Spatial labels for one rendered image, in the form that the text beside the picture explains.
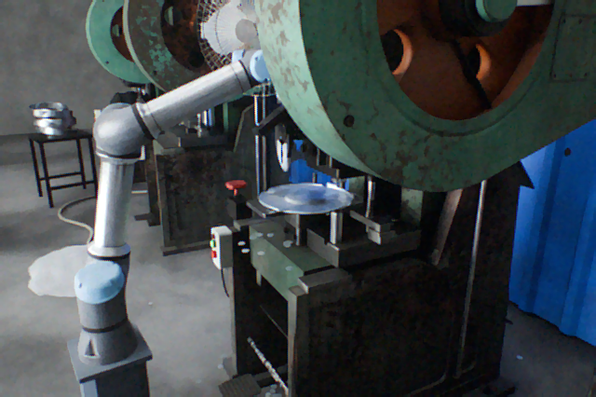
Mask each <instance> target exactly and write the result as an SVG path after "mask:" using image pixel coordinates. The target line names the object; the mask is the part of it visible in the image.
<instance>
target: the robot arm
mask: <svg viewBox="0 0 596 397"><path fill-rule="evenodd" d="M271 81H272V78H271V76H269V73H268V71H267V68H266V65H265V62H264V55H263V53H262V50H261V49H244V48H243V49H237V50H235V51H234V52H233V63H231V64H229V65H227V66H225V67H223V68H221V69H219V70H216V71H214V72H212V73H210V74H208V75H205V76H203V77H200V78H198V79H196V80H194V81H192V82H190V83H188V84H185V86H183V87H181V88H178V89H176V90H174V91H172V92H169V93H167V94H165V95H163V96H161V97H159V98H157V99H153V100H152V101H150V102H148V103H134V104H132V105H130V104H128V103H113V104H111V105H109V107H106V108H105V109H104V110H103V111H102V113H101V114H100V115H99V116H98V118H97V119H96V121H95V124H94V128H93V133H94V138H95V140H96V142H97V143H96V153H97V154H98V156H99V157H100V158H101V169H100V181H99V191H98V203H97V213H96V224H95V235H94V241H92V242H91V243H90V244H89V245H88V255H86V257H87V265H86V266H85V267H82V268H80V269H79V270H78V271H77V273H76V276H75V278H74V291H75V294H76V300H77V305H78V311H79V317H80V323H81V333H80V337H79V341H78V345H77V352H78V357H79V359H80V361H81V362H84V363H87V364H90V365H106V364H111V363H117V362H119V361H121V360H123V359H125V358H127V357H128V356H129V355H130V354H131V353H133V352H134V351H135V350H136V348H137V347H138V335H137V333H136V331H135V329H134V327H132V325H131V324H130V322H129V318H128V312H127V304H126V285H127V279H128V274H129V256H130V246H129V244H128V243H127V242H126V239H127V231H128V221H129V205H130V196H131V188H132V178H133V169H135V163H136V162H137V161H138V160H139V159H141V158H142V147H143V146H144V145H145V144H148V143H150V142H152V141H153V140H155V139H158V136H159V134H160V133H161V131H163V130H166V129H168V128H170V127H172V126H174V125H176V124H178V123H180V122H183V121H185V120H187V119H189V118H191V117H193V116H196V115H198V114H200V113H202V112H205V111H207V110H209V108H211V107H213V106H215V105H217V104H219V103H222V102H224V101H227V100H229V99H231V98H233V97H235V96H237V95H239V94H241V93H243V92H245V91H247V90H250V89H253V88H255V87H257V85H259V84H262V83H266V82H271ZM277 97H278V103H280V104H283V103H282V101H281V99H280V98H279V96H278V93H277ZM274 127H276V146H277V151H278V158H279V161H280V164H281V167H282V169H283V170H284V171H288V168H289V167H290V164H291V163H292V162H295V161H297V160H300V159H301V158H302V157H303V152H301V151H299V150H297V148H296V142H295V141H294V140H297V141H300V140H304V139H308V138H307V137H306V136H305V133H304V132H303V131H302V130H301V129H300V128H299V126H298V125H297V124H296V123H295V121H294V120H292V118H291V117H290V115H289V114H288V112H287V109H286V108H285V106H284V104H283V106H280V107H279V108H277V109H276V111H275V112H274V113H272V114H270V115H269V116H267V117H266V118H265V119H263V120H262V121H261V122H259V123H258V124H256V125H255V126H254V127H253V128H252V131H253V132H254V135H255V136H257V137H260V138H263V137H264V136H265V135H266V134H267V133H268V132H269V131H270V130H272V129H273V128H274Z"/></svg>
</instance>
